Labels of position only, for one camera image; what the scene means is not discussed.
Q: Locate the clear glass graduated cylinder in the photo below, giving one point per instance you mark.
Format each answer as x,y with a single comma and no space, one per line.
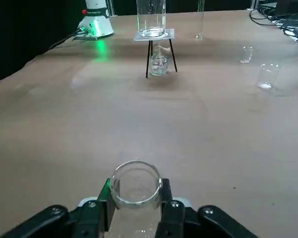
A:
200,24

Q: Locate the black metal tripod stand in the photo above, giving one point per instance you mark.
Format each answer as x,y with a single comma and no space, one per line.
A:
147,62

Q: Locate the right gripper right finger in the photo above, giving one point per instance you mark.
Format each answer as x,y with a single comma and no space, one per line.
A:
186,223

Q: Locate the small glass alcohol lamp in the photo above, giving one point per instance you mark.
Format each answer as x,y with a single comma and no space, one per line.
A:
159,65

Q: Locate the clear glass conical flask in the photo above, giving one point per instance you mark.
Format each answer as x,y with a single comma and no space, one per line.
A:
136,213

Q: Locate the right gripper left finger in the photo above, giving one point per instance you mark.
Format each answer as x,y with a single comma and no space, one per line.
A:
84,220

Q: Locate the large clear glass beaker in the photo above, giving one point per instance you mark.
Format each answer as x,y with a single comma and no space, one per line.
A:
151,19

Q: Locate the aluminium frame post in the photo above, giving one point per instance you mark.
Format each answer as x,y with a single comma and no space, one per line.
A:
111,7
254,4

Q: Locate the small clear glass beaker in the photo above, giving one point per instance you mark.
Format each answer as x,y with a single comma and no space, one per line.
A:
268,77
247,55

